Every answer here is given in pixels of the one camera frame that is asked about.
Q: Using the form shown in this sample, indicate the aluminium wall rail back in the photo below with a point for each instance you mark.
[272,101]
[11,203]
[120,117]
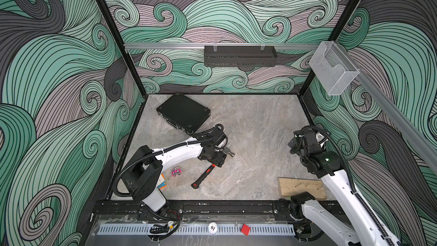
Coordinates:
[200,46]

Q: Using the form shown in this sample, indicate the aluminium wall rail right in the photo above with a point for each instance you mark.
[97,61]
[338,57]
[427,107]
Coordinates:
[376,81]

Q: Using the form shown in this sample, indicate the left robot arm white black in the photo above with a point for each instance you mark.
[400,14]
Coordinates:
[138,179]

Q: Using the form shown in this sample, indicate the wooden block with nails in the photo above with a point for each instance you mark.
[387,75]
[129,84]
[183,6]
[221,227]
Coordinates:
[289,187]

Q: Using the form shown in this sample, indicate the clear mesh wall holder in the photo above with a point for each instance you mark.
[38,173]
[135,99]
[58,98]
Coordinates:
[334,67]

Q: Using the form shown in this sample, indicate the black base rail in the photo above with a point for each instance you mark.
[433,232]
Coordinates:
[281,210]

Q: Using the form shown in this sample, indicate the pink toy car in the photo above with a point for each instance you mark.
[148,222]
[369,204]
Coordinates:
[176,171]

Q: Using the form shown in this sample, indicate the aluminium wall rail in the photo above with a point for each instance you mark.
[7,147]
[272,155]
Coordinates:
[200,46]
[376,81]

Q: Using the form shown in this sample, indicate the red cube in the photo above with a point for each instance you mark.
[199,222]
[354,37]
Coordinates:
[245,230]

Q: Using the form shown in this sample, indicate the white slotted cable duct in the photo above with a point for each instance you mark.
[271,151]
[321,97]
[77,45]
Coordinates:
[257,229]

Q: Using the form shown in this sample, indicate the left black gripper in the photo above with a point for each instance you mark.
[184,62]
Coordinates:
[219,159]

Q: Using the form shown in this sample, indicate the black hard case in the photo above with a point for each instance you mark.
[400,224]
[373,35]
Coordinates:
[184,113]

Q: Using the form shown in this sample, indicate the black wall tray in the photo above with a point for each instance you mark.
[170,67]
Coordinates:
[240,56]

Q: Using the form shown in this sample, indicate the claw hammer orange black handle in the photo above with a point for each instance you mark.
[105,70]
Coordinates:
[197,183]

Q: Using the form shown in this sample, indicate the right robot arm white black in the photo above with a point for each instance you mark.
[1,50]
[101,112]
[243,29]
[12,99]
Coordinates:
[331,167]

